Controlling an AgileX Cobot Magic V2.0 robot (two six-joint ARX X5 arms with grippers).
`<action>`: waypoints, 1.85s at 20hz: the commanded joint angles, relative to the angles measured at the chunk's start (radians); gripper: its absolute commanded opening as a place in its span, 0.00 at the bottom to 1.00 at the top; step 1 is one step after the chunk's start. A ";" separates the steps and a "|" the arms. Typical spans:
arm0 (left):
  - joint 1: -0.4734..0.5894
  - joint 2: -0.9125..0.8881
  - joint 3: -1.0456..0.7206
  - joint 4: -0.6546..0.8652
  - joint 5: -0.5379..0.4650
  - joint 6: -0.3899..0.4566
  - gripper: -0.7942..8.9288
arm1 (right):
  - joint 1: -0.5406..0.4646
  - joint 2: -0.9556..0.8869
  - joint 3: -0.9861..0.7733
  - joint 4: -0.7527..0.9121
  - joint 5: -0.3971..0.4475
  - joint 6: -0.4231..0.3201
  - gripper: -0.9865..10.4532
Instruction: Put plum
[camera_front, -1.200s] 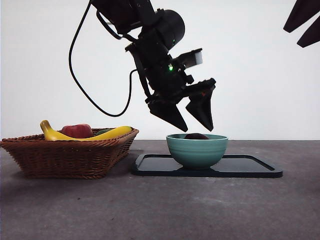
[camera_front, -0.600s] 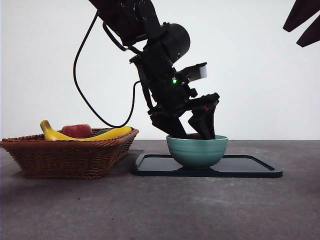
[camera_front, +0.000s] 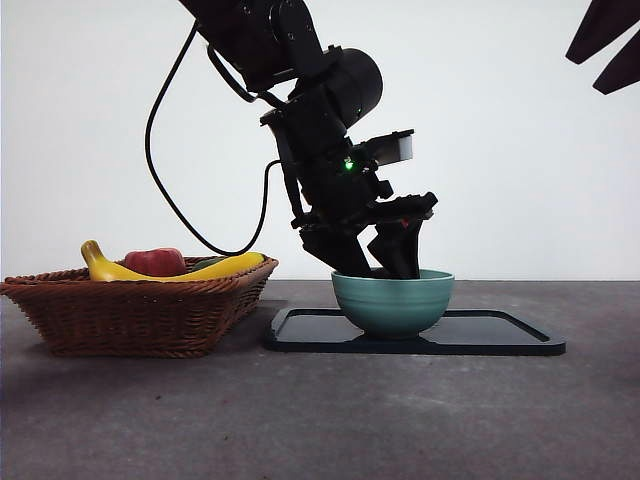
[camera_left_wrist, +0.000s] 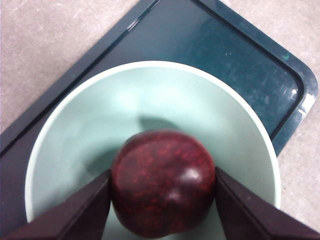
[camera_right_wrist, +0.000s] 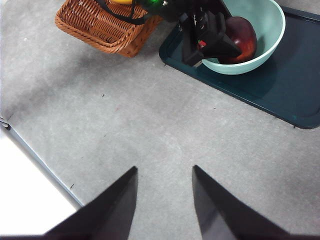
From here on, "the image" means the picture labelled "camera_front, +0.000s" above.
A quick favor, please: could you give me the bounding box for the teal ribbed bowl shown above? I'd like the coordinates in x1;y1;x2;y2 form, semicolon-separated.
331;268;456;340

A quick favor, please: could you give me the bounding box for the black rectangular tray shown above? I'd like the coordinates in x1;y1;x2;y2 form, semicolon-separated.
263;307;568;357

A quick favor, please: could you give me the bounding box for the green vegetable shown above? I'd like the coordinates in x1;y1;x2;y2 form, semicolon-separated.
192;256;232;274

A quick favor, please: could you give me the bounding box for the red apple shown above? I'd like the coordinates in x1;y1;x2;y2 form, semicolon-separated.
124;247;187;277

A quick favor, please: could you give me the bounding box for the brown wicker basket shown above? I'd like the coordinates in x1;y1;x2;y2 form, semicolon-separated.
0;256;280;359

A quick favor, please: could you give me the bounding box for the yellow banana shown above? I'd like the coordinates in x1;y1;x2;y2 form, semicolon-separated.
81;239;267;283

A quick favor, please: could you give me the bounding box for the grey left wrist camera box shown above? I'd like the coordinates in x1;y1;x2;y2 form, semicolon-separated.
357;128;416;169

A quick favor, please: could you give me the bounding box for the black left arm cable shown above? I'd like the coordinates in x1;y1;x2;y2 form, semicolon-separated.
144;19;282;256

